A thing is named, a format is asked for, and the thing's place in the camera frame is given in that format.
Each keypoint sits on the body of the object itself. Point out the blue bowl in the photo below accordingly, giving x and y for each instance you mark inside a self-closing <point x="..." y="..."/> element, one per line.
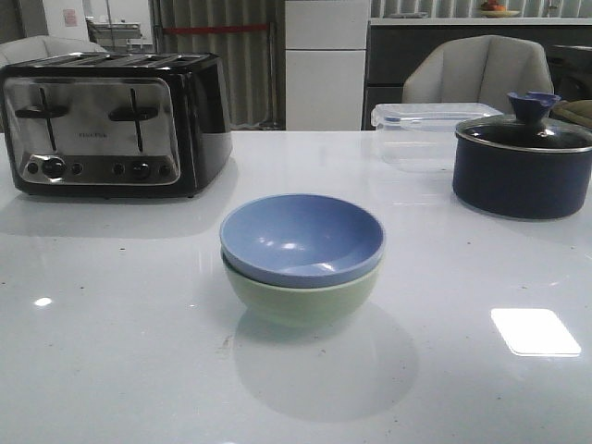
<point x="302" y="240"/>

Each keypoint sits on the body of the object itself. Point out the green bowl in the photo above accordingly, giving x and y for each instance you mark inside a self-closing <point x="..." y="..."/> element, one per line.
<point x="302" y="308"/>

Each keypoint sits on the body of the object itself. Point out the clear plastic food container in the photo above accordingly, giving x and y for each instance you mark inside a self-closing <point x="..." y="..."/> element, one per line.
<point x="421" y="137"/>

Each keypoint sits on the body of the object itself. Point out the white refrigerator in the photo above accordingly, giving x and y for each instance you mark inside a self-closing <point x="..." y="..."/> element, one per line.
<point x="325" y="61"/>

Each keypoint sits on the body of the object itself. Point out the red barrier belt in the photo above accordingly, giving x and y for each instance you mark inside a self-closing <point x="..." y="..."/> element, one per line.
<point x="215" y="29"/>

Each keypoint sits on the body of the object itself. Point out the black and chrome toaster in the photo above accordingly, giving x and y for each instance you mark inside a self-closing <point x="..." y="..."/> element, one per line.
<point x="122" y="126"/>

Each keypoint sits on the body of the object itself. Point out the dark blue pot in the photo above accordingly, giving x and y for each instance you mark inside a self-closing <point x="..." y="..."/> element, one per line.
<point x="520" y="184"/>

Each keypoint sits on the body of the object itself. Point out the beige armchair right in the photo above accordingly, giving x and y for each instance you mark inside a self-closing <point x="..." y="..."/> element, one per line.
<point x="482" y="69"/>

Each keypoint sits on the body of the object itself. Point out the beige armchair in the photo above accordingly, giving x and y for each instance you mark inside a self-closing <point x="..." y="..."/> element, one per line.
<point x="42" y="46"/>
<point x="482" y="69"/>

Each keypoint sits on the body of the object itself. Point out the glass pot lid blue knob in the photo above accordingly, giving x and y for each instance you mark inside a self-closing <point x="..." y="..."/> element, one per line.
<point x="528" y="128"/>

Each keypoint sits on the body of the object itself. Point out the fruit plate on counter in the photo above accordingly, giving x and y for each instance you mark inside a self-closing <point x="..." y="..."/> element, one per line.
<point x="493" y="9"/>

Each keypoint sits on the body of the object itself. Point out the olive green cushion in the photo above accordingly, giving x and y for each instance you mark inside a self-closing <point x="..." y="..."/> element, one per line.
<point x="576" y="112"/>

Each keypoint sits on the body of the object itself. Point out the beige armchair left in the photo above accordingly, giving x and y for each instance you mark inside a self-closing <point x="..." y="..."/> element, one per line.
<point x="42" y="46"/>

